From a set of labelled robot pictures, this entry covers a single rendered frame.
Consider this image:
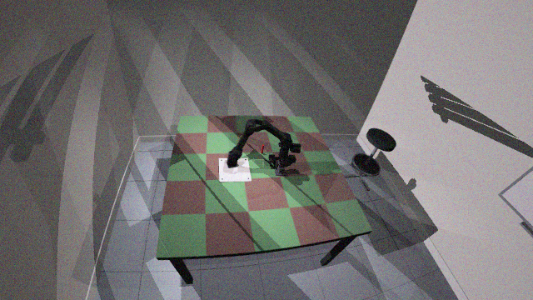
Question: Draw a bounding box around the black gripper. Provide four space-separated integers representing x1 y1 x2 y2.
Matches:
269 151 296 167

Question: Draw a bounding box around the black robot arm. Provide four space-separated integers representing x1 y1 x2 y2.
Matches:
227 119 301 168

